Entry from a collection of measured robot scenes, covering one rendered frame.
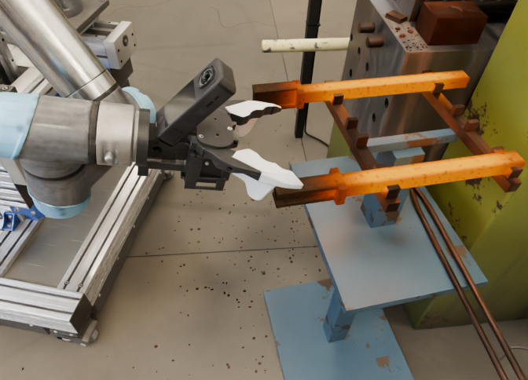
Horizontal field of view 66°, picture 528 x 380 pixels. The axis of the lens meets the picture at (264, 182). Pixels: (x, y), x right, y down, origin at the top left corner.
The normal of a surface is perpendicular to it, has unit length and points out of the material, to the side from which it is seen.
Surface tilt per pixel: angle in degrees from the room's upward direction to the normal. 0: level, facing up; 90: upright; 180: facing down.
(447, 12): 0
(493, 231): 90
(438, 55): 90
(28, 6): 59
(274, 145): 0
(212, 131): 14
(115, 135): 52
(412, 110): 90
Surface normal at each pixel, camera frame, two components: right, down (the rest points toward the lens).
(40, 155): 0.12, 0.82
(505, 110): -0.99, 0.06
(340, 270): 0.03, -0.69
